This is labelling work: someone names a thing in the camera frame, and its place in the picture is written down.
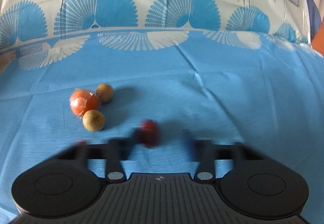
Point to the small red fruit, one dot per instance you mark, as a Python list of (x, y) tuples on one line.
[(149, 133)]

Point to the small beige longan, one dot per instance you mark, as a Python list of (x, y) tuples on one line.
[(93, 120)]

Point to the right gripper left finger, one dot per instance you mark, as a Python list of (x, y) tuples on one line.
[(116, 151)]

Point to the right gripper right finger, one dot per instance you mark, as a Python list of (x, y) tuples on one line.
[(205, 153)]

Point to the peach-coloured fruit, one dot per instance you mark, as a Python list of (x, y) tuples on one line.
[(81, 101)]

